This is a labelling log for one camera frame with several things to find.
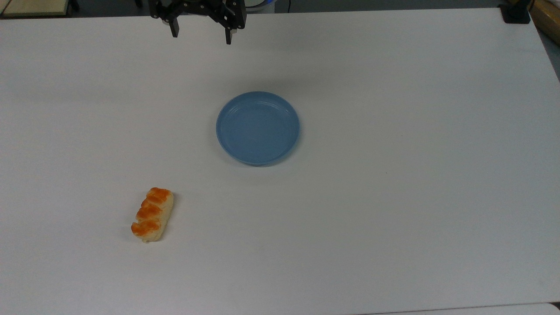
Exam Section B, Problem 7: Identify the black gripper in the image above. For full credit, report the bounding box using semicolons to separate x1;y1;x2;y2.
148;0;247;45

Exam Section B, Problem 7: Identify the bread with orange glazed crust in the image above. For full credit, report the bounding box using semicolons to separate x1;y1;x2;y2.
131;187;175;242

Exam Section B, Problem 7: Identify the blue round plate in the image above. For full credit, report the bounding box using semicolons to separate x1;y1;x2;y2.
216;91;301;166

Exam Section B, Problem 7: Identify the beige framed panel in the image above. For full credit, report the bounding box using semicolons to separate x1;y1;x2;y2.
0;0;73;18

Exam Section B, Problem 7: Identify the light wooden board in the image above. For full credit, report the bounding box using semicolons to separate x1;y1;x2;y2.
529;0;560;45

